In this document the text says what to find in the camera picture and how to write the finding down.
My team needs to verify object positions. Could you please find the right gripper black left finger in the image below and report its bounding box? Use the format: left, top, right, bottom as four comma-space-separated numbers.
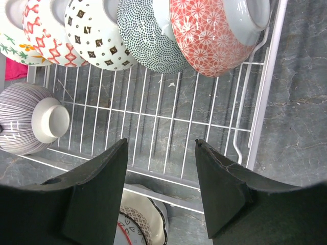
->
1, 138, 128, 244

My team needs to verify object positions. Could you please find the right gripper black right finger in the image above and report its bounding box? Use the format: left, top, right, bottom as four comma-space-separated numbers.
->
195, 139, 326, 244

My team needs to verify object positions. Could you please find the purple striped bowl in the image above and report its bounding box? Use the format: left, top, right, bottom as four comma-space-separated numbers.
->
1, 83, 70, 155

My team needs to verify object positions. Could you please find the white wire dish rack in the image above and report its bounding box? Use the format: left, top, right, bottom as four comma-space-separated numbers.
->
15, 0, 289, 215

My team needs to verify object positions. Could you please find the grey hexagon pattern bowl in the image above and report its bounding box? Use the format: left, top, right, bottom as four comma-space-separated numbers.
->
117, 0, 188, 74

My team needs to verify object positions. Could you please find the floral orange green bowl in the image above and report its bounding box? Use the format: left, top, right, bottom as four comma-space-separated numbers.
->
1, 1, 51, 66

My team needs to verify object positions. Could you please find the red rimmed bowl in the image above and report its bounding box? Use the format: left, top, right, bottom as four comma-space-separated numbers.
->
64, 0, 137, 71

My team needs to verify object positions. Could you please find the blue triangle pattern bowl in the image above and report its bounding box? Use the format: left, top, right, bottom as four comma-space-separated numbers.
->
22, 0, 88, 67

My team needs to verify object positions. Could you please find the brown lattice pattern bowl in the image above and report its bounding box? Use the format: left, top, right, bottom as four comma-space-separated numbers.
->
120, 206, 152, 244

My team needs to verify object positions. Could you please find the red folded t-shirt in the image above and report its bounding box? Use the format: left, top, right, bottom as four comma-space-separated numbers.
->
5, 58, 28, 81

